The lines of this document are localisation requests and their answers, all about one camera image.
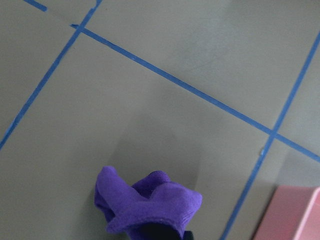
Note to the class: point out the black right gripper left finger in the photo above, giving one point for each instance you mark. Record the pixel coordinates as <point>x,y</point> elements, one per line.
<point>156,231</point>

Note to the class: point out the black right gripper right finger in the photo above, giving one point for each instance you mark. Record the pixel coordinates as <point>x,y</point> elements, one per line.
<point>188,235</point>

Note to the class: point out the purple cloth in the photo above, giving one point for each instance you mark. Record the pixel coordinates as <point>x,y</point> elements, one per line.
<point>155,199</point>

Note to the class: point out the pink plastic bin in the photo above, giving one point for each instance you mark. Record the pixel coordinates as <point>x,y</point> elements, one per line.
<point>292,214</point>

